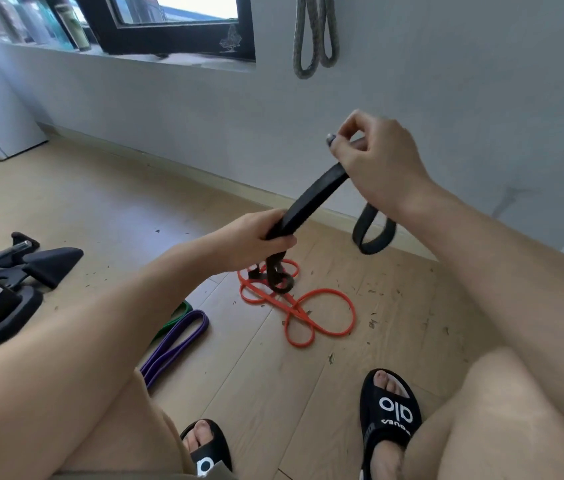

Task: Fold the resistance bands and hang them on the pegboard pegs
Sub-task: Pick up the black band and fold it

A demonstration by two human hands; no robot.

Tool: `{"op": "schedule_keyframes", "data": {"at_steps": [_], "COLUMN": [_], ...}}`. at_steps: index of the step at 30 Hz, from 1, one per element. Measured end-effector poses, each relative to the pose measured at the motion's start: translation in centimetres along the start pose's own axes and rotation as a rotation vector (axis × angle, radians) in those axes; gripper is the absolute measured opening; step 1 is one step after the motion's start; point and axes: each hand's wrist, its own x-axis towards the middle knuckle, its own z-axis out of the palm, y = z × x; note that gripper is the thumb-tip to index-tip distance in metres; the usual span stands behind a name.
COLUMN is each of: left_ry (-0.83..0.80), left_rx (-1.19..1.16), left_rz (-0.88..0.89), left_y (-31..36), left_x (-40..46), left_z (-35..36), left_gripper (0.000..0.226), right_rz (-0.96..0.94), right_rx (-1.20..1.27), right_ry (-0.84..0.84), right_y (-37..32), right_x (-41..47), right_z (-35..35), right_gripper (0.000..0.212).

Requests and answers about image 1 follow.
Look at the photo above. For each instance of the person's left hand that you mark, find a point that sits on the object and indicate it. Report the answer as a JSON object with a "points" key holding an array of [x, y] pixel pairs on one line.
{"points": [[244, 242]]}

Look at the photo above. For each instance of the person's right hand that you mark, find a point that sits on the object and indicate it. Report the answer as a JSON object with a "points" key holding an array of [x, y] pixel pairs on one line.
{"points": [[387, 164]]}

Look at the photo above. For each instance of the person's right thumb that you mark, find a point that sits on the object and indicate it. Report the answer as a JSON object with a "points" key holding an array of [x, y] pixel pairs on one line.
{"points": [[344, 147]]}

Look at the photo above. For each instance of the person's left thumb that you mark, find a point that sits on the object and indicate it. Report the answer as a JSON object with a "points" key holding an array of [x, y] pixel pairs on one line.
{"points": [[282, 242]]}

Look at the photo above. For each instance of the black resistance band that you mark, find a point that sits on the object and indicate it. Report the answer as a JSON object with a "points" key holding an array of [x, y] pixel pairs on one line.
{"points": [[312, 197]]}

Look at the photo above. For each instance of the person's right forearm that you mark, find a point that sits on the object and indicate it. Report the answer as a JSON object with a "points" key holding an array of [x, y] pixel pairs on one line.
{"points": [[512, 284]]}

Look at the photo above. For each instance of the person's left forearm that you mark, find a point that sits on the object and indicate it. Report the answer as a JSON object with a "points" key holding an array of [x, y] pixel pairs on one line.
{"points": [[87, 344]]}

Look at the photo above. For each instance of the orange resistance band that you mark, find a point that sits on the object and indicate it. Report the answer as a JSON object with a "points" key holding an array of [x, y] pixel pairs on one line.
{"points": [[294, 309]]}

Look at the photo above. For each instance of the grey resistance band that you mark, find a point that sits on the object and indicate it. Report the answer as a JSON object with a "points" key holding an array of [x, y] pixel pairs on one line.
{"points": [[314, 39]]}

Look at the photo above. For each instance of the green resistance band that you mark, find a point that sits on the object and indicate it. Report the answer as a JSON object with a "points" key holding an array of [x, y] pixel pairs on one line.
{"points": [[177, 314]]}

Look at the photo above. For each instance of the purple resistance band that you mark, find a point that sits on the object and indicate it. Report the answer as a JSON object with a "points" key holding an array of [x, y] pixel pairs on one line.
{"points": [[177, 342]]}

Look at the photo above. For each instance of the white tree sticker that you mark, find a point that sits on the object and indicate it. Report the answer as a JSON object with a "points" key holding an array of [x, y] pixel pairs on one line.
{"points": [[230, 39]]}

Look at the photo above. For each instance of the person's right black slipper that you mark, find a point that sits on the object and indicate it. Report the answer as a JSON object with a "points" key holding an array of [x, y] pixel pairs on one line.
{"points": [[392, 409]]}

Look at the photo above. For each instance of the person's black slipper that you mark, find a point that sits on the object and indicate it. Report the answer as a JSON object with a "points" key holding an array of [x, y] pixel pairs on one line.
{"points": [[392, 409], [217, 452]]}

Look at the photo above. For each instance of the person's left black slipper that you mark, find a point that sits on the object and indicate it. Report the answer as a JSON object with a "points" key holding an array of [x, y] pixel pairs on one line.
{"points": [[217, 452]]}

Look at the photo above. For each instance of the person's left leg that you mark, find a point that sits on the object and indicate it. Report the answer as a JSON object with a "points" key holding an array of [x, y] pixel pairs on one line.
{"points": [[127, 434]]}

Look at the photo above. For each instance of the person's leg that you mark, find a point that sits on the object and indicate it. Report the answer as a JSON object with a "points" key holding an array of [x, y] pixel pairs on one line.
{"points": [[502, 424], [127, 434]]}

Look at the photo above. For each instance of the black exercise machine base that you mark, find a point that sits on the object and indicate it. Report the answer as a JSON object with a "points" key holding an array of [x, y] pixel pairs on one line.
{"points": [[7, 289]]}

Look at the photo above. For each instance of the person's right leg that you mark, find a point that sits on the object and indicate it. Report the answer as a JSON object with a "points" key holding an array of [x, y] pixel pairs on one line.
{"points": [[502, 424]]}

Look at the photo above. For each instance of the dark green bottle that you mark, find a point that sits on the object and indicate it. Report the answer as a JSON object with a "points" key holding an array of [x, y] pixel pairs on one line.
{"points": [[73, 25]]}

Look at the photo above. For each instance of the grey bottle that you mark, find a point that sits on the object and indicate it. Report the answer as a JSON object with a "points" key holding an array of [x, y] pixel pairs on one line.
{"points": [[4, 17]]}

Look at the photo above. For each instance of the black window frame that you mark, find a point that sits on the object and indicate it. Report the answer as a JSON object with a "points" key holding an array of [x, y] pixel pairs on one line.
{"points": [[177, 37]]}

